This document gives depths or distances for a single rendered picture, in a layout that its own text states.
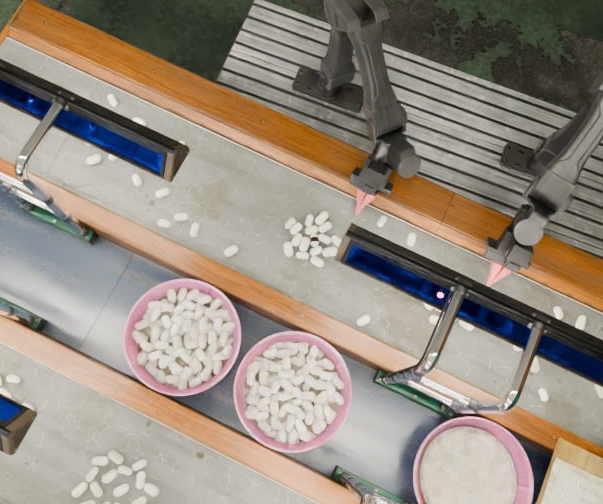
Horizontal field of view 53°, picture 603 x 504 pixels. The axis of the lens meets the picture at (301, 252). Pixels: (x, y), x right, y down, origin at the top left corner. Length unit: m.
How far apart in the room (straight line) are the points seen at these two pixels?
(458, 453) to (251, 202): 0.76
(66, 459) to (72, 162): 0.70
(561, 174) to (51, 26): 1.30
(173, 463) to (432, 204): 0.86
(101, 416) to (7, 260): 0.47
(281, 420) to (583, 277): 0.80
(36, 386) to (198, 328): 0.38
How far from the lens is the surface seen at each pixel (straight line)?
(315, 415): 1.43
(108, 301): 1.57
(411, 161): 1.37
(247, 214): 1.50
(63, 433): 1.50
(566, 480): 1.53
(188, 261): 1.46
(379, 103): 1.36
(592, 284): 1.62
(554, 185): 1.37
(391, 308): 1.47
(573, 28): 2.94
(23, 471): 1.53
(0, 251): 1.68
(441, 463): 1.48
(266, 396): 1.43
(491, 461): 1.52
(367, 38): 1.33
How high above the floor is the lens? 2.16
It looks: 75 degrees down
